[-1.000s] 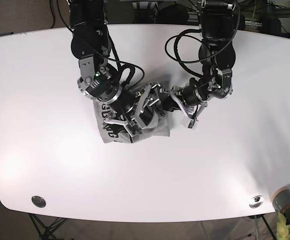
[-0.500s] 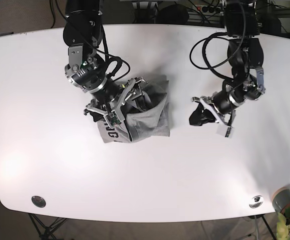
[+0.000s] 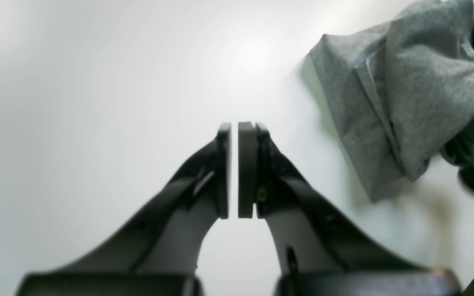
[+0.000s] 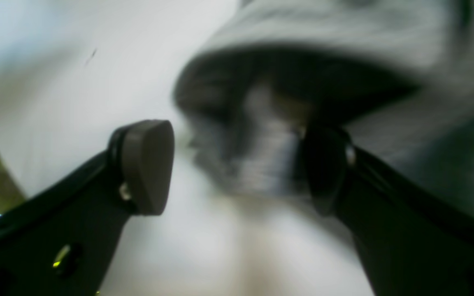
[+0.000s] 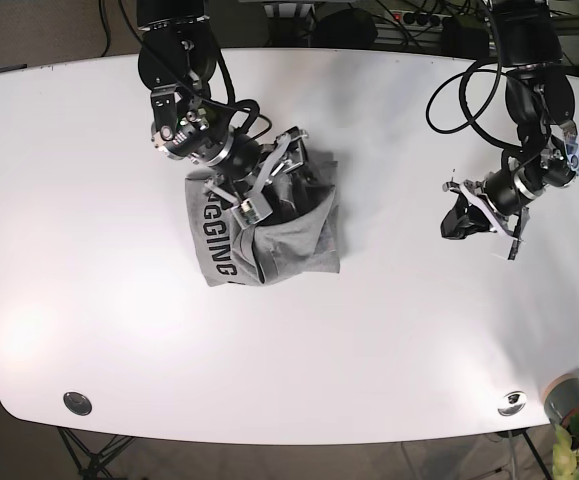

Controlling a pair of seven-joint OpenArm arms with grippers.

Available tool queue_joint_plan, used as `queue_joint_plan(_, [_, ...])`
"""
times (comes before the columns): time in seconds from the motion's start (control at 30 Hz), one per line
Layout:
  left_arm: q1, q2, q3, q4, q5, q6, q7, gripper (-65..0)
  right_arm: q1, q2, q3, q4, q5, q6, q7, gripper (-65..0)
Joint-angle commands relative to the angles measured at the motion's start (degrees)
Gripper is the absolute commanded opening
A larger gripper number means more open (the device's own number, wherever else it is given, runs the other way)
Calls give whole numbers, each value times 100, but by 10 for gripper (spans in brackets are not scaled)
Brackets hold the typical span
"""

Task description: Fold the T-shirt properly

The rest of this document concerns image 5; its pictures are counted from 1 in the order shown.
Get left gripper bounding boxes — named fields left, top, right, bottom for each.
left=440, top=122, right=579, bottom=247

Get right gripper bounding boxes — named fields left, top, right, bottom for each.
left=150, top=85, right=307, bottom=209

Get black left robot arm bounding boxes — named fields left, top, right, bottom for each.
left=440, top=1, right=579, bottom=260

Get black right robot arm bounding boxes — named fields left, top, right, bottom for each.
left=129, top=1, right=313, bottom=228

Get right table grommet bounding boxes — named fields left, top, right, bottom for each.
left=497, top=391, right=527, bottom=417

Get table grommet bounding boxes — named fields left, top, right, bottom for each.
left=63, top=391, right=93, bottom=416
left=497, top=391, right=527, bottom=417

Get grey plant pot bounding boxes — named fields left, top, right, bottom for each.
left=541, top=373, right=579, bottom=428

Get white power strip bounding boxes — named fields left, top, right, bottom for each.
left=391, top=10, right=444, bottom=29

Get left table grommet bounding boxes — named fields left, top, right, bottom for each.
left=63, top=391, right=93, bottom=416

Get black folding stand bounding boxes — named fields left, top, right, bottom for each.
left=57, top=427, right=136, bottom=480

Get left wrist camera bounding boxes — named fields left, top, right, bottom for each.
left=507, top=238, right=522, bottom=261

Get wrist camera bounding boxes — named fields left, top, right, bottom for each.
left=230, top=196, right=273, bottom=229
left=507, top=238, right=522, bottom=261

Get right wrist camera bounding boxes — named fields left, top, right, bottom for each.
left=230, top=196, right=273, bottom=229

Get tangled black cables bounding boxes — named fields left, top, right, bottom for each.
left=98, top=0, right=579, bottom=61

